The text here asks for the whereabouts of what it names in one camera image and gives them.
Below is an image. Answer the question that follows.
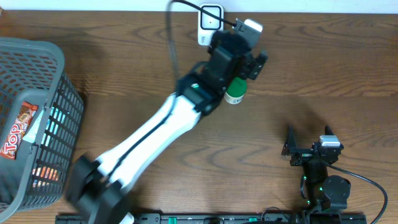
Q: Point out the white wet wipes pack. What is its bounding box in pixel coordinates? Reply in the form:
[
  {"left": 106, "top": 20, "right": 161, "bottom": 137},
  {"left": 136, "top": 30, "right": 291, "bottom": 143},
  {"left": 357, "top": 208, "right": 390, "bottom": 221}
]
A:
[{"left": 29, "top": 110, "right": 44, "bottom": 143}]

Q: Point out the orange snack packet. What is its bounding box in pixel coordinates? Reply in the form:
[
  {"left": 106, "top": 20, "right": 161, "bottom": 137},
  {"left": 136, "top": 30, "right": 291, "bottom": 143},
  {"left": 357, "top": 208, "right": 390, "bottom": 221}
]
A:
[{"left": 32, "top": 166, "right": 59, "bottom": 189}]

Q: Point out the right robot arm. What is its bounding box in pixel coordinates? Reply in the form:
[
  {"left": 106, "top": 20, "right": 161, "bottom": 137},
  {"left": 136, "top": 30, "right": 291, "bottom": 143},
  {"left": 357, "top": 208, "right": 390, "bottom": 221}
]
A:
[{"left": 281, "top": 126, "right": 351, "bottom": 212}]

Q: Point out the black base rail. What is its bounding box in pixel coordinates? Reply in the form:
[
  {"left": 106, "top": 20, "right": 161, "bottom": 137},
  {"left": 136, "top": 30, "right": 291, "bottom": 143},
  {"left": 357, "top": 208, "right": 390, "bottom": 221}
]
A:
[{"left": 55, "top": 212, "right": 368, "bottom": 224}]

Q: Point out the green lid jar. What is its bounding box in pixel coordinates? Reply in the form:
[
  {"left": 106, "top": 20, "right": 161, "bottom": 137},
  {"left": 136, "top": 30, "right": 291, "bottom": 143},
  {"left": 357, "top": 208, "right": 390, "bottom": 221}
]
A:
[{"left": 224, "top": 77, "right": 248, "bottom": 105}]

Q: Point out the white barcode scanner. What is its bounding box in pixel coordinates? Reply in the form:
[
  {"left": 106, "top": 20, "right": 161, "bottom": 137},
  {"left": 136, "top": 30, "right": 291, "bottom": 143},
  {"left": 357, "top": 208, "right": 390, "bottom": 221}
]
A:
[{"left": 197, "top": 4, "right": 224, "bottom": 46}]

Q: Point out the grey plastic shopping basket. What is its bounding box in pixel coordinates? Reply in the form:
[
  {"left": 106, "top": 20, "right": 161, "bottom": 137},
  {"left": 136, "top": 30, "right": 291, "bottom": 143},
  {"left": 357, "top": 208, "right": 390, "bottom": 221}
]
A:
[{"left": 1, "top": 37, "right": 84, "bottom": 221}]

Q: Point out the red Top chocolate bar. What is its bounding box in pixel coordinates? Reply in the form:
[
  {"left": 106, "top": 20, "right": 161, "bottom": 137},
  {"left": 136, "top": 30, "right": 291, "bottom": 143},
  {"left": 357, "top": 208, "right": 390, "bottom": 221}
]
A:
[{"left": 1, "top": 101, "right": 39, "bottom": 160}]

